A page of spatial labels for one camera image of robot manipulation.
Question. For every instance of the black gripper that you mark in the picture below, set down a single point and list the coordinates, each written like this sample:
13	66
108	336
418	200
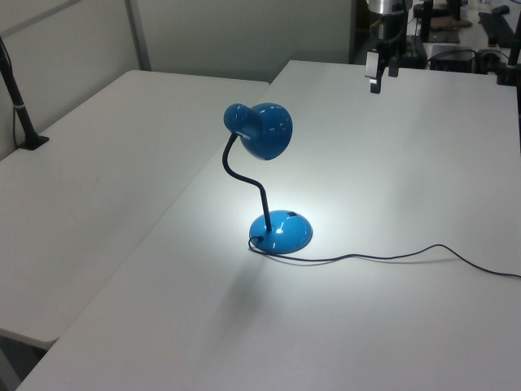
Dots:
390	36

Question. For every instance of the black clamp mount pole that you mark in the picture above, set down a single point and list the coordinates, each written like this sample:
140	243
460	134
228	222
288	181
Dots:
509	67

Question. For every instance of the brown flat object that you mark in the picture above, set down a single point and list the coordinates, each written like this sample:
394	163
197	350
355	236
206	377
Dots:
449	23

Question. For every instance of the black upright stand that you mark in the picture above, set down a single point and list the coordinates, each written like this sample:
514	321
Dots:
425	20

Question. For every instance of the black clamped pole stand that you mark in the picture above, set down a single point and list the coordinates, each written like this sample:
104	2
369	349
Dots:
22	118

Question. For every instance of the blue gooseneck desk lamp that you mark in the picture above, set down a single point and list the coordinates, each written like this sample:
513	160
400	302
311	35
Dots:
281	236

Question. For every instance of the black electronics box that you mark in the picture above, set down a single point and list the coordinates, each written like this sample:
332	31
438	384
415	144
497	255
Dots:
452	59

